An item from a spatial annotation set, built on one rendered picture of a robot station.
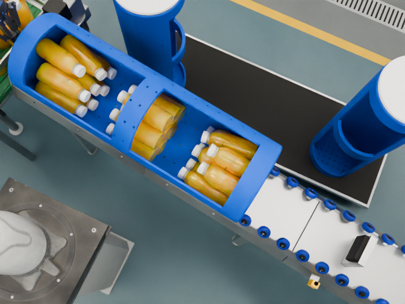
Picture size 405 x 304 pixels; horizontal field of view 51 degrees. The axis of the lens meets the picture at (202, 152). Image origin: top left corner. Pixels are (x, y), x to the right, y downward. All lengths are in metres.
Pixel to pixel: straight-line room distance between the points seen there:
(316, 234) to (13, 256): 0.97
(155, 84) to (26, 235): 0.56
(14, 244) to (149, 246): 1.33
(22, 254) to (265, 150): 0.72
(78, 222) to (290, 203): 0.72
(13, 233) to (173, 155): 0.60
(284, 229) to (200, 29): 1.64
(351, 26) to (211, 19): 0.90
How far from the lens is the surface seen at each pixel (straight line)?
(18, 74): 1.48
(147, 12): 1.66
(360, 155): 2.02
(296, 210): 1.56
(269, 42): 2.83
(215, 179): 1.32
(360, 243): 1.46
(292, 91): 2.55
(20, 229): 1.21
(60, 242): 1.39
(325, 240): 1.58
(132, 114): 1.29
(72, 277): 1.39
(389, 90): 1.67
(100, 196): 2.50
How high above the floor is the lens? 2.42
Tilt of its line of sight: 75 degrees down
